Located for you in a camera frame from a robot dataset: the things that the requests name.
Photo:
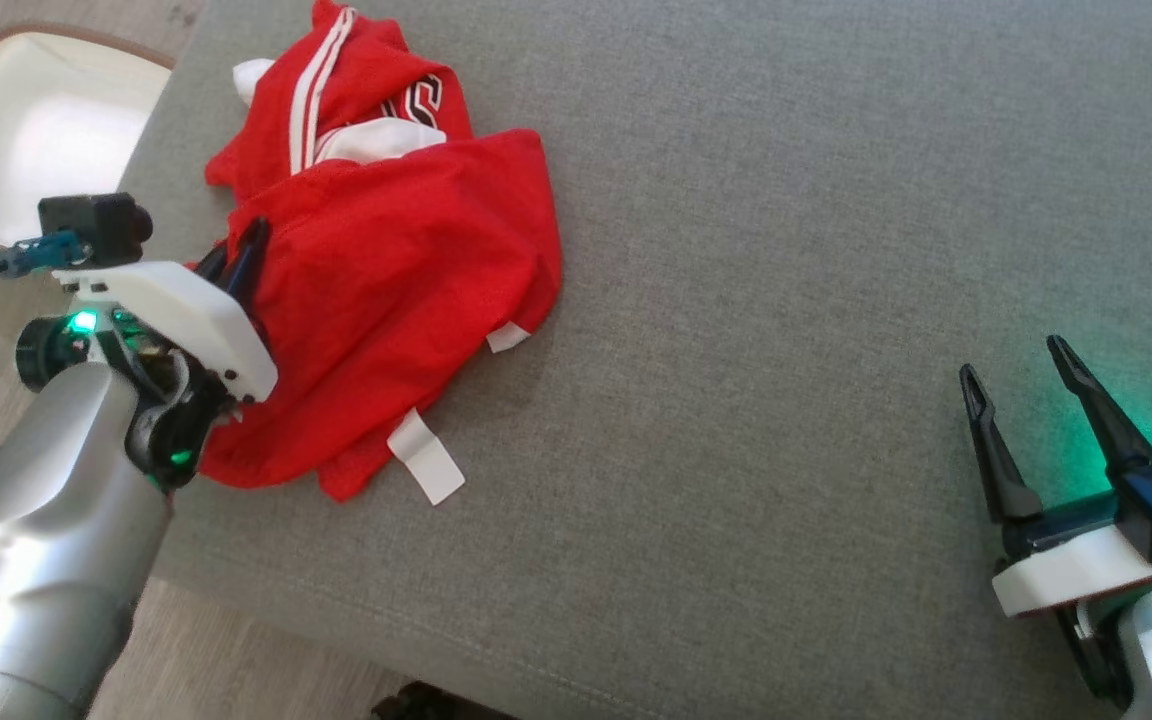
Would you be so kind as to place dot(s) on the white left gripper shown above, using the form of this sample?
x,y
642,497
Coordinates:
x,y
191,315

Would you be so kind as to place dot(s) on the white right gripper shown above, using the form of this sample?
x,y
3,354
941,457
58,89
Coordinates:
x,y
1066,565

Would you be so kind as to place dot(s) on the red jersey with white stripes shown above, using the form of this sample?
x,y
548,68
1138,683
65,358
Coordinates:
x,y
406,260

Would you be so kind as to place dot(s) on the dark robot base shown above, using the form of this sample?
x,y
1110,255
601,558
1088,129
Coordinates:
x,y
436,705

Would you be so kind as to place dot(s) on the white plastic laundry basket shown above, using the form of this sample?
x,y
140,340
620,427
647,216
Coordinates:
x,y
46,120

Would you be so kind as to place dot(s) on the grey fabric ottoman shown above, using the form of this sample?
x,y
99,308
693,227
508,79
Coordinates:
x,y
756,300

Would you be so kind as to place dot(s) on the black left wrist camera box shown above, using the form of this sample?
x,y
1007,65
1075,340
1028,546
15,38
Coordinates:
x,y
96,225

